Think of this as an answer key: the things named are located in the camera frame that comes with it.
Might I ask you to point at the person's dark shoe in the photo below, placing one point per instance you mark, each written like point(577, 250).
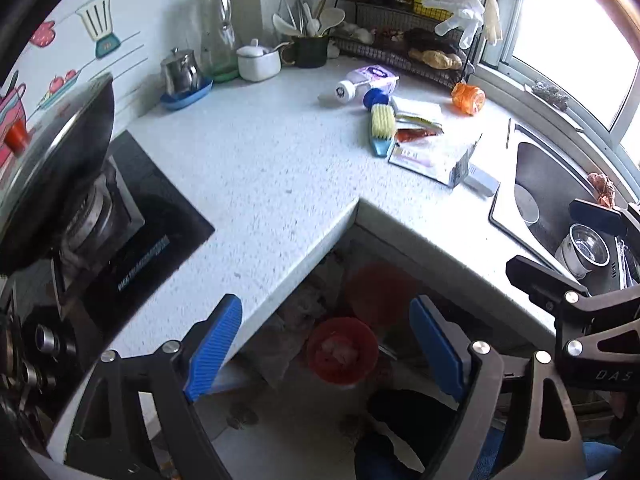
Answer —
point(385, 460)
point(410, 410)

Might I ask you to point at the translucent white glove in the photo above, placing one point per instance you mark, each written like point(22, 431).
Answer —
point(467, 10)

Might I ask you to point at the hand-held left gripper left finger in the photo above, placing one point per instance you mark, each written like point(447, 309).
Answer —
point(215, 350)

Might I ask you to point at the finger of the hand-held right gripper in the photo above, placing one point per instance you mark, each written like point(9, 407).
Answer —
point(595, 215)
point(540, 275)

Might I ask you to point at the window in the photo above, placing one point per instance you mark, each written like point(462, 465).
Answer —
point(565, 35)

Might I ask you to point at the black gas stove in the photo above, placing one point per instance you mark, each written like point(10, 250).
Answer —
point(165, 220)

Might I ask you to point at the small white box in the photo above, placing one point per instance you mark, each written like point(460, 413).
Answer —
point(482, 180)

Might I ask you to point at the small steel pot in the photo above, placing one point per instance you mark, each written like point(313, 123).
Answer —
point(180, 72)

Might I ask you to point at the steel sink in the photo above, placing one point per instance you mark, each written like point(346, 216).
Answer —
point(540, 175)

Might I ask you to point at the kitchen wall sticker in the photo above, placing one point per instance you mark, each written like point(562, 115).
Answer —
point(102, 25)

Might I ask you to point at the ginger root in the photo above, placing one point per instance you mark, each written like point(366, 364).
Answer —
point(435, 58)

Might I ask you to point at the garlic bulbs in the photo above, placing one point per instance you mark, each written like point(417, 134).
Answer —
point(360, 34)

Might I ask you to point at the stainless steel cup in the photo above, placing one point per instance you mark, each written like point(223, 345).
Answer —
point(582, 250)

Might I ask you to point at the white bowl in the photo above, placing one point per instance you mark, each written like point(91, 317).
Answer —
point(527, 207)

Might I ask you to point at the black mug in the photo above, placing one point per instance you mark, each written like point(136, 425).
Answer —
point(310, 52)

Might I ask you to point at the white lidded jar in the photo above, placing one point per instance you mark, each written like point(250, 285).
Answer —
point(257, 65)

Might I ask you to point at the steel wool scrubber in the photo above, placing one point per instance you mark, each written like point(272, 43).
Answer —
point(550, 95)

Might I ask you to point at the blue plastic tray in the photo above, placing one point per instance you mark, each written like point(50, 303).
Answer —
point(192, 97)

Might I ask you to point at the white green seasoning sachet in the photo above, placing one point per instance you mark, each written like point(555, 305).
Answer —
point(425, 124)

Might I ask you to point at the wok lid red knob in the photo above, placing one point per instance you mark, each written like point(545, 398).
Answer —
point(75, 110)

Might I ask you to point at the red sauce sachet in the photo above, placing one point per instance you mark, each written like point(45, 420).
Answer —
point(412, 135)

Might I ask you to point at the purple label plastic bottle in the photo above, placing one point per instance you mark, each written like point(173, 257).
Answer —
point(372, 77)

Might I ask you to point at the bundle of kitchen utensils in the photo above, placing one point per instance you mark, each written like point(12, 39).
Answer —
point(320, 20)

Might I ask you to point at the red plastic bin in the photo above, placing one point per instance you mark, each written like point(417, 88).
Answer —
point(365, 340)

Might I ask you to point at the orange plastic container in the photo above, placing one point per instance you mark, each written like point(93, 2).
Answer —
point(467, 99)

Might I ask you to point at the blue brush yellow bristles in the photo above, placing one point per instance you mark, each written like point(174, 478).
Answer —
point(382, 120)

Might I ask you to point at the white wrapper pink print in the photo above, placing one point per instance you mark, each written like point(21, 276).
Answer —
point(420, 160)

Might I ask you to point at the cream rubber glove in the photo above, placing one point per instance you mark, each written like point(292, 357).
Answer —
point(494, 17)

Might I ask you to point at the grey cardboard piece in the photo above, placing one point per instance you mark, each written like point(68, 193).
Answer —
point(460, 172)

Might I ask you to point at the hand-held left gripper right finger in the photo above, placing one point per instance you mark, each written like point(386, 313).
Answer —
point(435, 350)

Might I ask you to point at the brown crumpled rag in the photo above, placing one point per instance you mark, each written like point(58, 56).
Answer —
point(602, 190)

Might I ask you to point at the tall glass carafe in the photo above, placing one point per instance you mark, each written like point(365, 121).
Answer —
point(217, 35)

